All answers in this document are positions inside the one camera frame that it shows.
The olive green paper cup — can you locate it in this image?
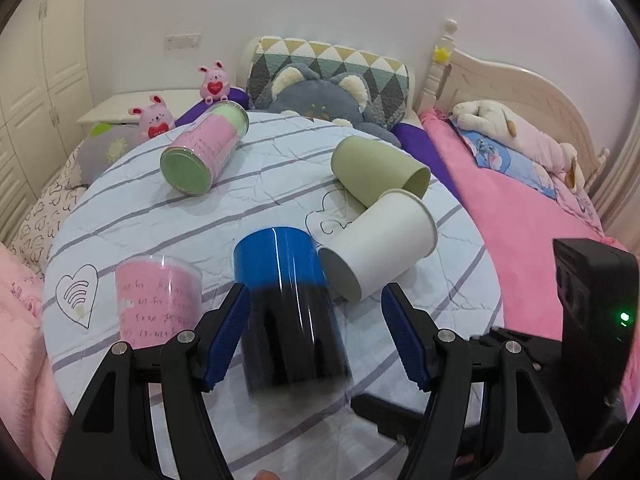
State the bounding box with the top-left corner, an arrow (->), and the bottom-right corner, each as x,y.
331,136 -> 431,207

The light pink folded blanket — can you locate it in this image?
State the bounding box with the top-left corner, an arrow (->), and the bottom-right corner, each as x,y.
0,247 -> 70,479

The triangle patterned pillow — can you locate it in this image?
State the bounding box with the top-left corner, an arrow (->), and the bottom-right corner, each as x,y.
239,36 -> 414,130

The pink pig toy front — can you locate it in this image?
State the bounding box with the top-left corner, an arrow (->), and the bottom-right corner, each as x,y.
128,94 -> 176,141

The white striped round quilt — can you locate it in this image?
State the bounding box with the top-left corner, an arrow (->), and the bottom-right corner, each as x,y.
41,109 -> 506,480

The white nightstand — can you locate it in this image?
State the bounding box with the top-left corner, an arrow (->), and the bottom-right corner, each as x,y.
76,89 -> 201,126

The pink green lying can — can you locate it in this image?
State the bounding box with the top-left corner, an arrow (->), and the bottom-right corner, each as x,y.
160,101 -> 250,196

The pink pig toy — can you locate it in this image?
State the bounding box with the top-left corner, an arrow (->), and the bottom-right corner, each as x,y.
198,60 -> 231,105
128,94 -> 176,141

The white wardrobe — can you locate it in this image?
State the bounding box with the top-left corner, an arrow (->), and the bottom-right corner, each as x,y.
1,0 -> 93,244

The blue and black cup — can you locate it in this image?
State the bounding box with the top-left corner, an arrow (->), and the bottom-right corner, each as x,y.
233,226 -> 350,394

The wall socket panel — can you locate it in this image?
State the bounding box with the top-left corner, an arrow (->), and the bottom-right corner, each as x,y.
164,34 -> 202,51

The white paper cup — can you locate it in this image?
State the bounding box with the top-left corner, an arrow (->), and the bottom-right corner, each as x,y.
318,188 -> 438,302

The cream wooden headboard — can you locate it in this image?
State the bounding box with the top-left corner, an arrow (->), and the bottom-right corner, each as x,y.
414,18 -> 610,193

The grey bear plush pillow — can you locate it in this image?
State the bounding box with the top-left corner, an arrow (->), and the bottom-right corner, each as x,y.
262,63 -> 401,148

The pink pig toy rear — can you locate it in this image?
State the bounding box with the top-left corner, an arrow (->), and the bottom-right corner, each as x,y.
198,60 -> 231,105

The grey sun cushion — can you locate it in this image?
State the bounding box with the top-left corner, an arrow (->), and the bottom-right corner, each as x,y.
76,122 -> 144,186

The white dog plush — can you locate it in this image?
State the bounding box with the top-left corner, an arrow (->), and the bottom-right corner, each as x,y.
451,100 -> 586,194

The pink transparent upright cup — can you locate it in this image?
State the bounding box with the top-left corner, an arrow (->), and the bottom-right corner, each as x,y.
115,255 -> 202,349

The heart patterned white sheet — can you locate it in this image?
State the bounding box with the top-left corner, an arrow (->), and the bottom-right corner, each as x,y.
9,144 -> 87,280

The blue cartoon pillow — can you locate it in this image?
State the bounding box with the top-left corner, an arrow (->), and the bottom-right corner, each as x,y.
449,114 -> 601,221

